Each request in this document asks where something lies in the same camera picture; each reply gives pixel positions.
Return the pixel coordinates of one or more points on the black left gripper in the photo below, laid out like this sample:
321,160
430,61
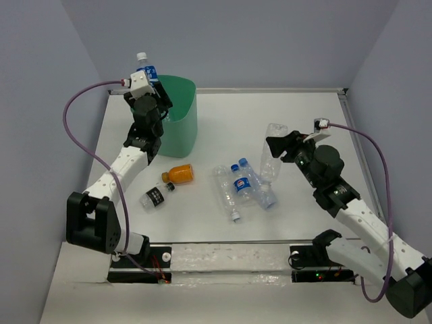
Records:
163,98

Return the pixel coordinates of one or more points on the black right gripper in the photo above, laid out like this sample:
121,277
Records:
291,143

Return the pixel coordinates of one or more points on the blue label white cap bottle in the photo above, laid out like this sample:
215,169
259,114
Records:
148,68

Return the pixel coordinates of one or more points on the clear crushed white cap bottle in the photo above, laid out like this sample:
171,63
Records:
226,192

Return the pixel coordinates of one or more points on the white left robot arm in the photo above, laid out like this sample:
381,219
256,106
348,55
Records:
92,220

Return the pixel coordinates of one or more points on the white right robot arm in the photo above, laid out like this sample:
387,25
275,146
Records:
388,262

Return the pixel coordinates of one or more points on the green plastic bin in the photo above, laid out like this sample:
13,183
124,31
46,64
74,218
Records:
181,125

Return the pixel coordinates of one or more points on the clear blue cap bottle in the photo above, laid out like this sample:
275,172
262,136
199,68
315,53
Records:
263,193

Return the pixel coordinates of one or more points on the Pepsi label bottle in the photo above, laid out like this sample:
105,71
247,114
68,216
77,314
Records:
241,184

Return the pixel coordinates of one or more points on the orange juice bottle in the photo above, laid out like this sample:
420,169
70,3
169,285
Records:
178,175

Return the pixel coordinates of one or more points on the small black label bottle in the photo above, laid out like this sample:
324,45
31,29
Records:
156,196

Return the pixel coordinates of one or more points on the white foam strip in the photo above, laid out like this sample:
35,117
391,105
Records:
230,264

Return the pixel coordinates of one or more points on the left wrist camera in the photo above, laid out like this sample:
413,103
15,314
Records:
140,85

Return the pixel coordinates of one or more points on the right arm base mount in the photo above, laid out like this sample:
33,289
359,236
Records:
310,263

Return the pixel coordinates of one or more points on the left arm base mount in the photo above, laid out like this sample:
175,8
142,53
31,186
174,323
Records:
136,269

